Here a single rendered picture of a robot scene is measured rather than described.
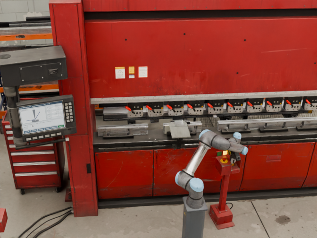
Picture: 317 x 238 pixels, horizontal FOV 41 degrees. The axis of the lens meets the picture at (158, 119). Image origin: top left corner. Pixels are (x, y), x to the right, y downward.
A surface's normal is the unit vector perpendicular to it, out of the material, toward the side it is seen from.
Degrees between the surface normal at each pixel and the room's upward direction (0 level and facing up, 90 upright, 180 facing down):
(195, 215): 90
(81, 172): 90
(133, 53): 90
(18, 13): 90
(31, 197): 0
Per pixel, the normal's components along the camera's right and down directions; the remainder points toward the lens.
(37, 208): 0.02, -0.85
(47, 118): 0.34, 0.50
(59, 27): 0.11, 0.53
